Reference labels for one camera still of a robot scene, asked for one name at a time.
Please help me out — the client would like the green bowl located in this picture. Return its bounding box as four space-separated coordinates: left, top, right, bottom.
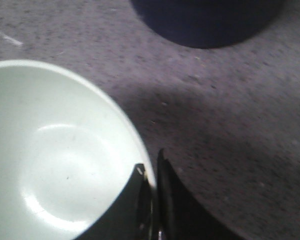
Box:
0 59 158 240

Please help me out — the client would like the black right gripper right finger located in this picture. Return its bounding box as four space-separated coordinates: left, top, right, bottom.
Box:
157 149 243 240

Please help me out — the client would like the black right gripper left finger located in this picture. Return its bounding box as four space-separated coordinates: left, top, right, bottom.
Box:
77 163 153 240

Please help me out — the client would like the dark blue saucepan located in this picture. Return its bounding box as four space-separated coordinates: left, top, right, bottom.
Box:
131 0 285 49

